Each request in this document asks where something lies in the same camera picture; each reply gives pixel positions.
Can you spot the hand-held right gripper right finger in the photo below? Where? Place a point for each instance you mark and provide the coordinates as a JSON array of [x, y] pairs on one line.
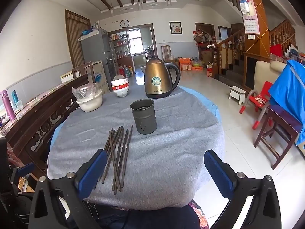
[[219, 174]]

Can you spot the brown wooden chair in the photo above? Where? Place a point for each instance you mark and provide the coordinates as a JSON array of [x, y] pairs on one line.
[[82, 70]]

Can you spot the brown door curtain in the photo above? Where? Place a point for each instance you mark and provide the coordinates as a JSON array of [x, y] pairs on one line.
[[76, 40]]

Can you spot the dark trousers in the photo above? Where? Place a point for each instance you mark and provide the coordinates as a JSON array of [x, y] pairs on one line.
[[154, 219]]

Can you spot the carved dark wooden bench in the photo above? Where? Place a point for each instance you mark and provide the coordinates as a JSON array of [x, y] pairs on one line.
[[40, 124]]

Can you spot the red banded white bowl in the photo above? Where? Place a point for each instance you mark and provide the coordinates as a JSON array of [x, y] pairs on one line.
[[121, 93], [120, 85]]

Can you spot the cream sofa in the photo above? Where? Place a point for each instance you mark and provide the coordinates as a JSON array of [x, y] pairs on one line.
[[262, 76]]

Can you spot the orange cardboard box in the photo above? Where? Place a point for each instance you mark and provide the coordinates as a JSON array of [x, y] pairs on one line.
[[185, 64]]

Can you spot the grey tablecloth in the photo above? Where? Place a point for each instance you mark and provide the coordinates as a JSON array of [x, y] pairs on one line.
[[166, 148]]

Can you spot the tall back wooden chair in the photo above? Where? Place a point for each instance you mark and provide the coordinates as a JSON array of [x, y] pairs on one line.
[[166, 51]]

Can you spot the bronze electric kettle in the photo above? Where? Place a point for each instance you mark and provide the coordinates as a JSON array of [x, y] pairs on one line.
[[157, 78]]

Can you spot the white chest freezer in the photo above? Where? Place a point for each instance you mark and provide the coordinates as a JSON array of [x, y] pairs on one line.
[[99, 76]]

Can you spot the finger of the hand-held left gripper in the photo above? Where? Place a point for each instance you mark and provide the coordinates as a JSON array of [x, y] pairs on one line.
[[25, 169]]

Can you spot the blue water jug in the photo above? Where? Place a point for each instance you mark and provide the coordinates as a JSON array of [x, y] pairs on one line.
[[128, 72]]

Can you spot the white plastic basin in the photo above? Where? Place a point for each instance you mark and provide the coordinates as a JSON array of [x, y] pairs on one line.
[[90, 105]]

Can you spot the red canister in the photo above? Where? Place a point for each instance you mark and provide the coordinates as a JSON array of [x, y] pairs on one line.
[[209, 70]]

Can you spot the small white stool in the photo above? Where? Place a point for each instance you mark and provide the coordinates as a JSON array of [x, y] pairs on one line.
[[237, 93]]

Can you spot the floral fabric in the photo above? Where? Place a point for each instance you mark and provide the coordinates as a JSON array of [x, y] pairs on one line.
[[200, 217]]

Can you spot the framed wall picture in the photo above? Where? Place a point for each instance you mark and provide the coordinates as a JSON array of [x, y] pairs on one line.
[[175, 27]]

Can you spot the pink wall calendar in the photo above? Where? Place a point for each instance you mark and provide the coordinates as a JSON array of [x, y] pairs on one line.
[[252, 21]]

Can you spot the round wall clock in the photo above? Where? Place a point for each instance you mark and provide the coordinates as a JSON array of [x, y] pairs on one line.
[[124, 23]]

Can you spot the red child chair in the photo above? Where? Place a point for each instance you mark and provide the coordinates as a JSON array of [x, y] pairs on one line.
[[264, 90]]

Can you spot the grey refrigerator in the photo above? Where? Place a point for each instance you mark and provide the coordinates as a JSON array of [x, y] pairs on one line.
[[97, 47]]

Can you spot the pile of dark chopsticks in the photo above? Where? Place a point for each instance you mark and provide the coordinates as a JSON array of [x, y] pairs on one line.
[[119, 159]]

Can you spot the wooden staircase railing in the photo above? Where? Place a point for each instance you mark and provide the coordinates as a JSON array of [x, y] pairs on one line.
[[233, 40]]

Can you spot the blue jacket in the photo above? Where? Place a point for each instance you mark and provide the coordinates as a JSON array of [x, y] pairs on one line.
[[286, 88]]

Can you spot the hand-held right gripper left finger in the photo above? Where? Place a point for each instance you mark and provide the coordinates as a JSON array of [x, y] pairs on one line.
[[93, 171]]

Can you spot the pink thermos bottle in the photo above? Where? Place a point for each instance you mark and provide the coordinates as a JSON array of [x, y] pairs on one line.
[[8, 105]]

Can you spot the blue under cloth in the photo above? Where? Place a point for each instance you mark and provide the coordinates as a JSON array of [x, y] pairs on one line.
[[209, 105]]

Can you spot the floral printed table cover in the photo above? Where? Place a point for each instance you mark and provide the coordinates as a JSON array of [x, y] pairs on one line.
[[47, 95]]

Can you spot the teal bottle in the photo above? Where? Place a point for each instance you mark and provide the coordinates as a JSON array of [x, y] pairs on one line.
[[15, 99]]

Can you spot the dark metal utensil holder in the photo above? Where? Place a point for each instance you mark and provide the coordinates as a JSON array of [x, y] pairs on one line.
[[144, 116]]

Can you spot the shelf with bottles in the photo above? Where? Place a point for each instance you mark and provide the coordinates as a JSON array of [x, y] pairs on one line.
[[119, 45]]

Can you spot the dark wooden stool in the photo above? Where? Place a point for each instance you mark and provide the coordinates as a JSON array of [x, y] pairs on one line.
[[281, 121]]

